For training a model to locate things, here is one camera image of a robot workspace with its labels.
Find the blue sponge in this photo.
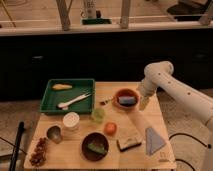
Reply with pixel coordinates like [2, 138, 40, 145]
[118, 96, 136, 105]

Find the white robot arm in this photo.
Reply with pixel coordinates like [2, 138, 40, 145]
[137, 61, 213, 171]

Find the orange bowl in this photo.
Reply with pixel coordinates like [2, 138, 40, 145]
[113, 88, 139, 110]

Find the orange tomato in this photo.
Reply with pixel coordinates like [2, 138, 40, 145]
[104, 122, 117, 136]

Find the blue folded cloth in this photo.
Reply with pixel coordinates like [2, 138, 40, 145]
[145, 127, 166, 156]

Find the brown scrub block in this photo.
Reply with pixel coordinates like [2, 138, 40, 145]
[117, 135, 142, 152]

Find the green cup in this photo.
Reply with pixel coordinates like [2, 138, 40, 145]
[91, 108, 105, 123]

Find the green pepper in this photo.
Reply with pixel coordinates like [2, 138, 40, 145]
[87, 143, 107, 155]

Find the green tray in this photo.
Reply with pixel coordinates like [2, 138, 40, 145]
[40, 78, 95, 115]

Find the dark brown bowl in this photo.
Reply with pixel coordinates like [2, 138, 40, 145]
[81, 132, 109, 161]

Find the metal cup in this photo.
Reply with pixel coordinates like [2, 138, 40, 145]
[47, 126, 62, 144]

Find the brown grape bunch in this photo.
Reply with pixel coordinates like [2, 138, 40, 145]
[30, 138, 47, 167]

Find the black stand pole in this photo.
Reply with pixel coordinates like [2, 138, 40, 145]
[9, 122, 25, 171]

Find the black cable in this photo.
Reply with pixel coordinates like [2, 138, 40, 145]
[168, 132, 210, 171]

